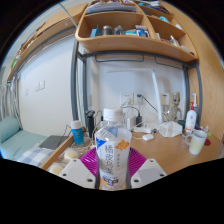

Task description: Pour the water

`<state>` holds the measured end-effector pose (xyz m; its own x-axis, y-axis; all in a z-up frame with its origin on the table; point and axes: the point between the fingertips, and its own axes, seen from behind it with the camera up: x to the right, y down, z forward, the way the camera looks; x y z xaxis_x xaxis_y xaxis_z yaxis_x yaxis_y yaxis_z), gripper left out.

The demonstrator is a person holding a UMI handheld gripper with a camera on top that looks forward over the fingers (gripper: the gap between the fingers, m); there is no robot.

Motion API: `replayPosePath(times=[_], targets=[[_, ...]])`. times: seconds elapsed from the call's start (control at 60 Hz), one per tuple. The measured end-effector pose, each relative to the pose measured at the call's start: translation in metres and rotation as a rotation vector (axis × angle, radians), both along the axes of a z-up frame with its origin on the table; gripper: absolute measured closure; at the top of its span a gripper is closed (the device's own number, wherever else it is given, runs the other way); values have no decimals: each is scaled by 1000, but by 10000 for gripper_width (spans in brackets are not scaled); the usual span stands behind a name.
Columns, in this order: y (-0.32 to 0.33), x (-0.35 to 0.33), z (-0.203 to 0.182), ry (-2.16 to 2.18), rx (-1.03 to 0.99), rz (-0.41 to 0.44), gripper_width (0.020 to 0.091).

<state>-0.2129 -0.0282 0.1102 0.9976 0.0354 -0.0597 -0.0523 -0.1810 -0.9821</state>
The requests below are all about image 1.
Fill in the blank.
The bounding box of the clear plastic drink bottle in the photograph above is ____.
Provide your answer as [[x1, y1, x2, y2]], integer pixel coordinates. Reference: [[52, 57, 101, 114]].
[[94, 107, 133, 192]]

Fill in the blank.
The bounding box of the black electric shaver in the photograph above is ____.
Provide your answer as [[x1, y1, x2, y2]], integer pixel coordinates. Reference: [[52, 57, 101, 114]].
[[84, 109, 96, 139]]

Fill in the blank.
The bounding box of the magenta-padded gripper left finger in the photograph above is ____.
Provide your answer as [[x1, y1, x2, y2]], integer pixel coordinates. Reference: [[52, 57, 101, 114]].
[[58, 146, 101, 190]]

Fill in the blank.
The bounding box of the teal pillow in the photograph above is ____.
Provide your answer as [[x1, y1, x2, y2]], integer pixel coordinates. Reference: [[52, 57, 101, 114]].
[[0, 115, 21, 144]]

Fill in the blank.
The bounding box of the blue plaid blanket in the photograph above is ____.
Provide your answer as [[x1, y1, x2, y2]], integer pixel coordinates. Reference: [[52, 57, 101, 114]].
[[17, 146, 56, 168]]

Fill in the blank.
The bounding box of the white red-capped pump bottle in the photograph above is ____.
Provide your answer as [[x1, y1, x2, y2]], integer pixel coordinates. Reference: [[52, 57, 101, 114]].
[[184, 103, 198, 134]]

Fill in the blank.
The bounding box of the white tissue pack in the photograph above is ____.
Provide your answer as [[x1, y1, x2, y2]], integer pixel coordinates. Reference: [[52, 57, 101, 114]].
[[158, 120, 184, 138]]

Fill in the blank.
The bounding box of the wooden shelf unit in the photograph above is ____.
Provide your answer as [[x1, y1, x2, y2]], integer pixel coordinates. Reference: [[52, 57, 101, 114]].
[[74, 0, 199, 64]]

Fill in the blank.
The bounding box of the small white mouse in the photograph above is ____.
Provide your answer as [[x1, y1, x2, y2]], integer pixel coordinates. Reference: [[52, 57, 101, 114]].
[[142, 133, 155, 142]]

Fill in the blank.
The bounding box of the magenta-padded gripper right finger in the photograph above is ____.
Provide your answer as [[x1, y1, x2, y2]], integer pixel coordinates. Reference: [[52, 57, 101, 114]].
[[125, 146, 168, 190]]

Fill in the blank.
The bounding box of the wooden tree figurine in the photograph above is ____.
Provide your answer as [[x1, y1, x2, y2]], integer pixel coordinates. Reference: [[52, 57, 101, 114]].
[[166, 92, 183, 123]]

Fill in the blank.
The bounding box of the cream ceramic mug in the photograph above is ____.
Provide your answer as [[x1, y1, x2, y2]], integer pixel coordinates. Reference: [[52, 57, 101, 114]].
[[184, 129, 208, 156]]

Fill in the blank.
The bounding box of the teal bed mattress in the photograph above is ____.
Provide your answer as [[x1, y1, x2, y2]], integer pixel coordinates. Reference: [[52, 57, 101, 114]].
[[0, 129, 48, 160]]

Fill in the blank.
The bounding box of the grey laptop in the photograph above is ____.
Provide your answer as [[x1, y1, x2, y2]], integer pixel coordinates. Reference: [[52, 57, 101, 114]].
[[39, 134, 69, 151]]

